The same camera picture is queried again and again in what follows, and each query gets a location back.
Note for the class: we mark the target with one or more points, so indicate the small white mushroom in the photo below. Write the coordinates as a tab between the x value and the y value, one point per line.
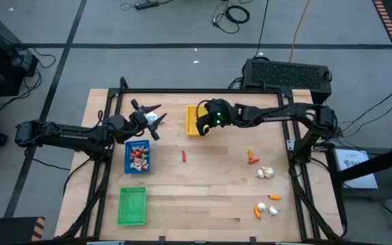
132	149

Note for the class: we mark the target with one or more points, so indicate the dark grey side table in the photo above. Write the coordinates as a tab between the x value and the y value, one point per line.
390	192

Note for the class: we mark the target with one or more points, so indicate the black metal table frame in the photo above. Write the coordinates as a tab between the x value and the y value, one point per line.
199	90

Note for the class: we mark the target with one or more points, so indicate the black metal stand beam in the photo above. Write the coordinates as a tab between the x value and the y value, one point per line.
376	163

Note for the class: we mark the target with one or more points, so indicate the silver mounting plate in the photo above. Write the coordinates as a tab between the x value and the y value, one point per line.
292	144

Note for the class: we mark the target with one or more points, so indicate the black equipment rack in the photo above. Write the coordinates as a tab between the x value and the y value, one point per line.
2	58

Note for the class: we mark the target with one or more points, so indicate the black mesh computer case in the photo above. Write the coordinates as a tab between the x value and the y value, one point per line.
286	76

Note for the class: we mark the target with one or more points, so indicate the red cap mushroom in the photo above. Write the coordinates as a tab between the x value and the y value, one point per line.
138	152

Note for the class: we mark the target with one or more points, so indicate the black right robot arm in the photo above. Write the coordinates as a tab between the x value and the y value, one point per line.
284	114

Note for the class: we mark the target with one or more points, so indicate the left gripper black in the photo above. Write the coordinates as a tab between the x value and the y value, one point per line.
138	120

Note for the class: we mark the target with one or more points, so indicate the large red chili pepper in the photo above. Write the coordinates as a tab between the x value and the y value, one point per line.
254	161

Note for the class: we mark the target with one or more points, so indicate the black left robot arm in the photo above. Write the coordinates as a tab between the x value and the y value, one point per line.
63	134

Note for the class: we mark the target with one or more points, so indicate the blue plastic basket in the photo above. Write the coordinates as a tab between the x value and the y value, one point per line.
128	170

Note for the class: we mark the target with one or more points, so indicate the large white mushroom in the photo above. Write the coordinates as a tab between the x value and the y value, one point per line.
144	156

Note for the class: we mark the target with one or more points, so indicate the small white garlic bulb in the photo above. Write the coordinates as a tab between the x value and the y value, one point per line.
260	174

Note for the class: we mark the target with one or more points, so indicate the yellow plastic basket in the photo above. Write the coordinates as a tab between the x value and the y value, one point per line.
191	119

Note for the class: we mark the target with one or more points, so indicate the green plastic basket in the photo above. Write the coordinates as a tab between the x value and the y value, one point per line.
131	199

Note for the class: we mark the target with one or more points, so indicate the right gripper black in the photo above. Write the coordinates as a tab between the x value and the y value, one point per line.
216	114

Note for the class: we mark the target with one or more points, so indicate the orange carrot toy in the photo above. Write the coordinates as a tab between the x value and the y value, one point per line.
250	154

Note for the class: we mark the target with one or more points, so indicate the black power strip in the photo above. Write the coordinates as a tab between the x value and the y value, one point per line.
146	5

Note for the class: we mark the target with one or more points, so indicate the orange carrot piece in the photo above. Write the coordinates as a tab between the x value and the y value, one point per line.
274	197

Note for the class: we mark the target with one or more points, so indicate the orange chili pepper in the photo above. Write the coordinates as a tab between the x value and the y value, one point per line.
257	212

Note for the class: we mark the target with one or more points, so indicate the white printed paper sheet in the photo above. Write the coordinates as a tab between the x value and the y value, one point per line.
356	168

